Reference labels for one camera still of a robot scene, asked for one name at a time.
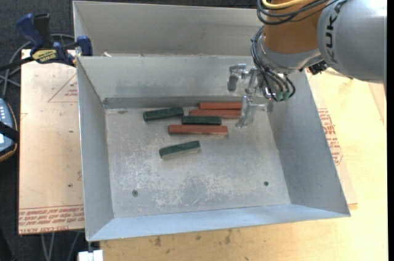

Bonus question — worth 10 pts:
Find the red-brown flat block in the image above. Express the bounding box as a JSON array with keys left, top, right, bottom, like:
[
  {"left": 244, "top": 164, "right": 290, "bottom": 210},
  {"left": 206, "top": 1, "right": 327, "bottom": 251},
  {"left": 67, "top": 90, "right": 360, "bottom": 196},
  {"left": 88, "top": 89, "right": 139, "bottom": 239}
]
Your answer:
[
  {"left": 188, "top": 108, "right": 243, "bottom": 120},
  {"left": 167, "top": 124, "right": 229, "bottom": 139},
  {"left": 198, "top": 101, "right": 243, "bottom": 111}
]

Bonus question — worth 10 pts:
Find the grey metal bin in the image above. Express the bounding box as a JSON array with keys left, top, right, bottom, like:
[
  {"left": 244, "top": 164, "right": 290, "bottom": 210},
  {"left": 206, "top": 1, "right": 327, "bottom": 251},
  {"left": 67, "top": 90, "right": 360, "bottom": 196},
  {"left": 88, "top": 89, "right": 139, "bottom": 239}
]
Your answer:
[{"left": 72, "top": 0, "right": 352, "bottom": 243}]

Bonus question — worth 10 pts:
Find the dark green flat block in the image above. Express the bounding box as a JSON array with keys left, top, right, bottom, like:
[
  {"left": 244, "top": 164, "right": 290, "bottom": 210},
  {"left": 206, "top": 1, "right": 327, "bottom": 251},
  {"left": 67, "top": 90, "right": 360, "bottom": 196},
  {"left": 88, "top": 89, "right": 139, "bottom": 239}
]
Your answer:
[
  {"left": 142, "top": 106, "right": 185, "bottom": 123},
  {"left": 181, "top": 115, "right": 223, "bottom": 127},
  {"left": 158, "top": 140, "right": 202, "bottom": 160}
]

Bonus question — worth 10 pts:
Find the black cylinder on white bracket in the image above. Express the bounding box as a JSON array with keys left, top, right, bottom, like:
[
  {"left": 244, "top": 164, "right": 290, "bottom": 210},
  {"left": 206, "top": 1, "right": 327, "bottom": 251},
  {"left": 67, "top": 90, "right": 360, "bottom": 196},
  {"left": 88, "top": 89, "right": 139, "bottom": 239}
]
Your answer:
[{"left": 306, "top": 60, "right": 328, "bottom": 76}]

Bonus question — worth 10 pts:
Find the brown cardboard board, red print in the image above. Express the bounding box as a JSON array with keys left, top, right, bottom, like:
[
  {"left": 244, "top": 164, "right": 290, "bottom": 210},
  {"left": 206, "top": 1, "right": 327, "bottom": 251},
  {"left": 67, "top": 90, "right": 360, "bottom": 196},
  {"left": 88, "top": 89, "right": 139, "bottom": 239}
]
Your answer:
[{"left": 18, "top": 49, "right": 360, "bottom": 236}]

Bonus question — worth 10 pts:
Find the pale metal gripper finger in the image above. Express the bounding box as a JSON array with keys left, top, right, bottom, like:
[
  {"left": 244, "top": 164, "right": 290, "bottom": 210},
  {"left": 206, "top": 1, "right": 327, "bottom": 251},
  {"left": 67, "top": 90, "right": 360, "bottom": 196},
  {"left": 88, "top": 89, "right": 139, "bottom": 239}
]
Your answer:
[
  {"left": 246, "top": 95, "right": 258, "bottom": 126},
  {"left": 235, "top": 95, "right": 251, "bottom": 129}
]

